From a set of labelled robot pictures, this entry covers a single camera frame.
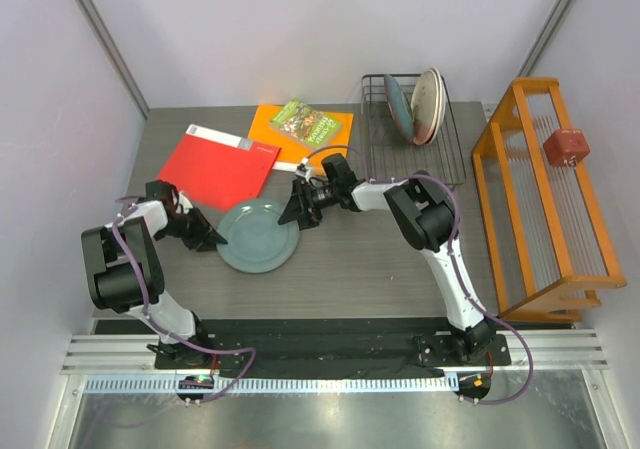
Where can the black wire dish rack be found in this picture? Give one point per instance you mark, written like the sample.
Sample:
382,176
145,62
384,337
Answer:
388,154

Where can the green paperback book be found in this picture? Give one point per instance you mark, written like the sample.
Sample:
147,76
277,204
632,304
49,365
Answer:
307,127

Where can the pink and cream plate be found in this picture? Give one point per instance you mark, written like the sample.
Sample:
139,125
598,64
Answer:
423,105

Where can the aluminium rail frame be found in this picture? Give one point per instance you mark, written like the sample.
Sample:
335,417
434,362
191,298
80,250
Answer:
556,393

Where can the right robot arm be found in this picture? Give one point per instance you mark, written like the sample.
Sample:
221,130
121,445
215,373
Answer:
426,216

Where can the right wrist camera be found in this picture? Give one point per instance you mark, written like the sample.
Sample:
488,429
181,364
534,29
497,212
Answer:
304,170

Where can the dark blue glazed plate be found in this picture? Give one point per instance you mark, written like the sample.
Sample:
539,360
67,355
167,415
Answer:
399,107

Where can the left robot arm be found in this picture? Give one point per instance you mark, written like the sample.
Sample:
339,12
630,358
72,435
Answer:
124,272

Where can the orange folder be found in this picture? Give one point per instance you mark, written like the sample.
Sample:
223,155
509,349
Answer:
292,152

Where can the red and teal floral plate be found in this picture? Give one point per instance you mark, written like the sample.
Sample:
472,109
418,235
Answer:
441,103

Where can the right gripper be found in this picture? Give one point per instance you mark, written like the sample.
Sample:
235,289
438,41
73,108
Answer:
306,218

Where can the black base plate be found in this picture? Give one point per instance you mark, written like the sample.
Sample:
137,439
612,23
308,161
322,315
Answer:
285,346

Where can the orange wooden rack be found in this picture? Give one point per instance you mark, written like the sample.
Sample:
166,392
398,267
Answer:
550,251

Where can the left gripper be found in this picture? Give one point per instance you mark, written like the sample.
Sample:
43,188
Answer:
206,238

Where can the red cube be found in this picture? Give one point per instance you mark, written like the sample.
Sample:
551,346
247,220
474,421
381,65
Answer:
566,148

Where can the plain grey-green plate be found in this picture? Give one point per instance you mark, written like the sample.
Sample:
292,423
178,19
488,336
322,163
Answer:
256,243

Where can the red folder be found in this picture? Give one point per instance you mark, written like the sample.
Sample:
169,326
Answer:
218,169

